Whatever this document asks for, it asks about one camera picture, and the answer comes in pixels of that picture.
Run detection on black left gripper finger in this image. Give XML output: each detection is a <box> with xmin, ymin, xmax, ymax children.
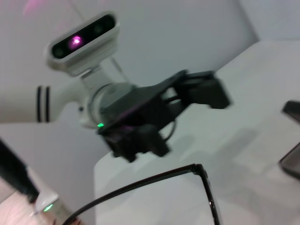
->
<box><xmin>184</xmin><ymin>70</ymin><xmax>233</xmax><ymax>109</ymax></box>
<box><xmin>102</xmin><ymin>126</ymin><xmax>172</xmax><ymax>164</ymax></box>

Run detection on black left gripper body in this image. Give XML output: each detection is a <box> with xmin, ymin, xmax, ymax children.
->
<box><xmin>97</xmin><ymin>69</ymin><xmax>190</xmax><ymax>136</ymax></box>

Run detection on black glasses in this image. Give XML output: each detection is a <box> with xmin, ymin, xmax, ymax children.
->
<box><xmin>62</xmin><ymin>163</ymin><xmax>222</xmax><ymax>225</ymax></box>

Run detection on black glasses case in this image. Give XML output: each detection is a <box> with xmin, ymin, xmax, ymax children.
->
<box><xmin>278</xmin><ymin>100</ymin><xmax>300</xmax><ymax>181</ymax></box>

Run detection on white cylinder with green light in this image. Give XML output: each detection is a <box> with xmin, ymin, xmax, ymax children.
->
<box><xmin>30</xmin><ymin>189</ymin><xmax>71</xmax><ymax>225</ymax></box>

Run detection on black bar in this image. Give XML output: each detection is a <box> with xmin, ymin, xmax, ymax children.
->
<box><xmin>0</xmin><ymin>137</ymin><xmax>40</xmax><ymax>203</ymax></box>

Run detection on left arm cable with plug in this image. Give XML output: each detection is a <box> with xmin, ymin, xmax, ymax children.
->
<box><xmin>161</xmin><ymin>118</ymin><xmax>178</xmax><ymax>143</ymax></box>

